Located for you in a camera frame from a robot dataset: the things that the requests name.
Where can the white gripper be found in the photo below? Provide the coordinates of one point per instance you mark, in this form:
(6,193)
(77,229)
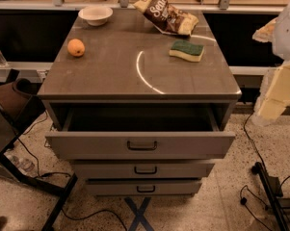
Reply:
(287,36)

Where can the green and yellow sponge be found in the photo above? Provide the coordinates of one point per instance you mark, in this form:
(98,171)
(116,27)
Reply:
(187,51)

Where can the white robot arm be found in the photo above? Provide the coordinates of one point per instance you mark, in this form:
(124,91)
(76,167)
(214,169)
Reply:
(281,36)

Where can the brown chip bag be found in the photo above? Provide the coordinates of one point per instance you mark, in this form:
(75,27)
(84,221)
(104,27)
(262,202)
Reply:
(167,18)

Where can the grey drawer cabinet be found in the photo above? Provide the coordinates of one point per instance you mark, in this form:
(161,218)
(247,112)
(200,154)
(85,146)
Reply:
(127,65)

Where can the black stand base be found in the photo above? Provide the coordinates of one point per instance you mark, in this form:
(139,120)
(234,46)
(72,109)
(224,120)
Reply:
(277,202)

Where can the white bowl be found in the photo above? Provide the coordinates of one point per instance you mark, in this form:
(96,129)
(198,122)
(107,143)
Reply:
(95,15)

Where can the orange fruit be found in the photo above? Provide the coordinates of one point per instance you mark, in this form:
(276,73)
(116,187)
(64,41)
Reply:
(76,47)

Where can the open top drawer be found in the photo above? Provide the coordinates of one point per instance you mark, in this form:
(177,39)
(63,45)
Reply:
(156,133)

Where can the middle drawer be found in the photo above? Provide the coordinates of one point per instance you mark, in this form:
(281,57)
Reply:
(142,169)

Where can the bottom drawer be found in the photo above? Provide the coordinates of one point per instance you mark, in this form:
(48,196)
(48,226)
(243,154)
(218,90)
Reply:
(143,187)

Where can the black side table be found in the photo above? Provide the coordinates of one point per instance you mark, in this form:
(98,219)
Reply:
(19,108)

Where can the plastic bottle on floor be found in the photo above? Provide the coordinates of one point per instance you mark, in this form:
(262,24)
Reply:
(23,164)

